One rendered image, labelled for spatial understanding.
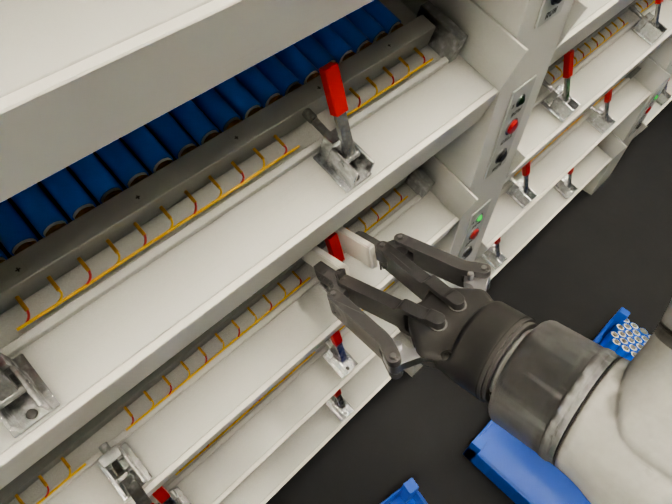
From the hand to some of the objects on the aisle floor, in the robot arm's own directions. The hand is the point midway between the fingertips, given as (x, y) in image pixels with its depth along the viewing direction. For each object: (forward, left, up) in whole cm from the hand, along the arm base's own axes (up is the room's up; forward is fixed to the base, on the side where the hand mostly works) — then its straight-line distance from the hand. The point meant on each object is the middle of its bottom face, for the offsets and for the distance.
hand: (335, 252), depth 52 cm
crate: (-31, -32, -56) cm, 71 cm away
